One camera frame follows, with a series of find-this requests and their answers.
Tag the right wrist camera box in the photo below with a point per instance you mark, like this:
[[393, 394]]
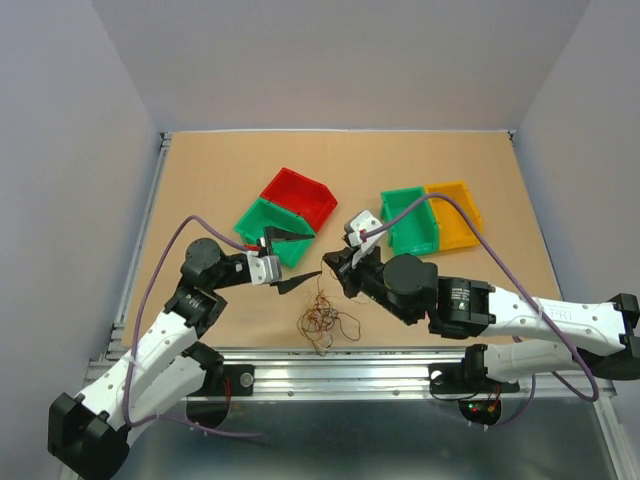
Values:
[[362, 234]]

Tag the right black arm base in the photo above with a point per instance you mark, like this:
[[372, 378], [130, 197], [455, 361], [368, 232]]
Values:
[[450, 377]]

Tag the green plastic bin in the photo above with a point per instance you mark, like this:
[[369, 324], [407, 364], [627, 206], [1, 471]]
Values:
[[417, 233], [262, 213]]

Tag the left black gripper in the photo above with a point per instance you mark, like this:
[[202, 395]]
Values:
[[278, 234]]

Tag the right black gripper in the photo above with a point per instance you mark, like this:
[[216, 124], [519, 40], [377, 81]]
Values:
[[341, 260]]

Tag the aluminium frame rail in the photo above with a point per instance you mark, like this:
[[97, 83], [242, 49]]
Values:
[[332, 379]]

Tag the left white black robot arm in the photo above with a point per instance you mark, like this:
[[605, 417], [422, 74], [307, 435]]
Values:
[[93, 431]]

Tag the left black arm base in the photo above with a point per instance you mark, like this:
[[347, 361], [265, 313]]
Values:
[[220, 377]]

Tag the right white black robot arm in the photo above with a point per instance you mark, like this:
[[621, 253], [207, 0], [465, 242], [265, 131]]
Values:
[[552, 335]]

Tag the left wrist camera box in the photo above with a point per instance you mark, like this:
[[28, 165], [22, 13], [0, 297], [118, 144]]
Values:
[[264, 265]]

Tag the red plastic bin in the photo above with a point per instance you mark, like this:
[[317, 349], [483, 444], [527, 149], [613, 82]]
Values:
[[310, 199]]

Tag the yellow plastic bin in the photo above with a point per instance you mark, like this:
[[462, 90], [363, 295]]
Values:
[[454, 232]]

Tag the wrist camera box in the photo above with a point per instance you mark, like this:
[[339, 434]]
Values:
[[362, 234], [264, 265]]

